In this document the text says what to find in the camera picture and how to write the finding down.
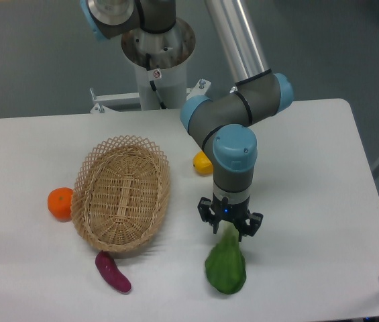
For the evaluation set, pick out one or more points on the yellow mango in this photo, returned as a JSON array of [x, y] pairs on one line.
[[202, 164]]

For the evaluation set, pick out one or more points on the purple sweet potato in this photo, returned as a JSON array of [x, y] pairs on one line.
[[110, 273]]

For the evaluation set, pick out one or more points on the green leafy vegetable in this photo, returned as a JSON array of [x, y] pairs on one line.
[[225, 266]]

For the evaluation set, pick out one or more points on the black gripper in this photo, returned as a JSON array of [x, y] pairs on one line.
[[232, 209]]

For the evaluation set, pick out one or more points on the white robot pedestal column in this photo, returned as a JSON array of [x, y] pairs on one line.
[[160, 61]]

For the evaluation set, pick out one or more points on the woven wicker basket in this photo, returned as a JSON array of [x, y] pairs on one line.
[[121, 194]]

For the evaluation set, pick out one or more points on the white metal base frame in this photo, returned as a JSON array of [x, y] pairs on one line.
[[133, 102]]

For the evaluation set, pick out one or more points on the orange mandarin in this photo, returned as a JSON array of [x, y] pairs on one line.
[[59, 203]]

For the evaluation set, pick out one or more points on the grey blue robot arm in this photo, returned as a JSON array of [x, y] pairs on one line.
[[221, 128]]

